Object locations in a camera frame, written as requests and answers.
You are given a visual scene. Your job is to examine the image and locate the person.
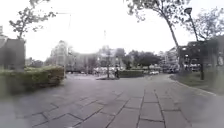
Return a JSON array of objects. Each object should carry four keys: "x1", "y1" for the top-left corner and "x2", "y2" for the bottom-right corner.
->
[{"x1": 114, "y1": 67, "x2": 120, "y2": 80}]

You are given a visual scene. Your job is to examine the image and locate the low green hedge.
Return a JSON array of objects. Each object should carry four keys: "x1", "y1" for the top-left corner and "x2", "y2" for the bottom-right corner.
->
[{"x1": 118, "y1": 69, "x2": 145, "y2": 79}]

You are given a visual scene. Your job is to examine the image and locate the dark round trees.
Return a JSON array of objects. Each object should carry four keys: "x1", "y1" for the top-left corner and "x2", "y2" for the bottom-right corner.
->
[{"x1": 122, "y1": 49, "x2": 162, "y2": 71}]

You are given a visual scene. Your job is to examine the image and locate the pale large building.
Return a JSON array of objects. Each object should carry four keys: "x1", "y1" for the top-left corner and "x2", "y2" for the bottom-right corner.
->
[{"x1": 45, "y1": 40, "x2": 125, "y2": 74}]

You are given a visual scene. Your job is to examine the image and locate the grey stone slab pavement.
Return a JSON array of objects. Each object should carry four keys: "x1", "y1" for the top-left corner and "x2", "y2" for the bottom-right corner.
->
[{"x1": 0, "y1": 73, "x2": 224, "y2": 128}]

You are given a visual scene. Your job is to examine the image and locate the white car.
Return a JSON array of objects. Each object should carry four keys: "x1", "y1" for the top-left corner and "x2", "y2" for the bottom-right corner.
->
[{"x1": 148, "y1": 69, "x2": 160, "y2": 76}]

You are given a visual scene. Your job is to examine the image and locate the tall leaning tree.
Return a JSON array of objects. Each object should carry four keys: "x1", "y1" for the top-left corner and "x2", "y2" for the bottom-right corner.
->
[{"x1": 125, "y1": 0, "x2": 192, "y2": 75}]

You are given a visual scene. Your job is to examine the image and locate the green trimmed hedge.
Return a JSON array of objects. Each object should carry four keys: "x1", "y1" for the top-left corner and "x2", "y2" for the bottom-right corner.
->
[{"x1": 0, "y1": 65, "x2": 66, "y2": 95}]

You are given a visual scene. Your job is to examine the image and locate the dark street lamp pole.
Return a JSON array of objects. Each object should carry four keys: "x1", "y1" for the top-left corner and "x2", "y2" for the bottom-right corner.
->
[{"x1": 184, "y1": 7, "x2": 205, "y2": 81}]

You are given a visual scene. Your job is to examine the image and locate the grass strip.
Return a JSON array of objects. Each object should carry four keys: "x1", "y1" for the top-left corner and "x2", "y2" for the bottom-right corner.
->
[{"x1": 171, "y1": 71, "x2": 224, "y2": 95}]

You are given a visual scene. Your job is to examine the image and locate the dark building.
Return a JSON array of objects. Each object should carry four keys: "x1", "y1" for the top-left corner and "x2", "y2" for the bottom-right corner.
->
[{"x1": 178, "y1": 35, "x2": 224, "y2": 74}]

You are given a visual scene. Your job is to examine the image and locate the small leafy tree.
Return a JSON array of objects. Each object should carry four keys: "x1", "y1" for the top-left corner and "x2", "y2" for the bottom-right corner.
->
[{"x1": 8, "y1": 0, "x2": 57, "y2": 40}]

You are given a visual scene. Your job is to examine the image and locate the dark stone wall block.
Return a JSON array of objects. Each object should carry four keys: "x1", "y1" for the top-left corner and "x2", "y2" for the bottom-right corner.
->
[{"x1": 0, "y1": 38, "x2": 27, "y2": 72}]

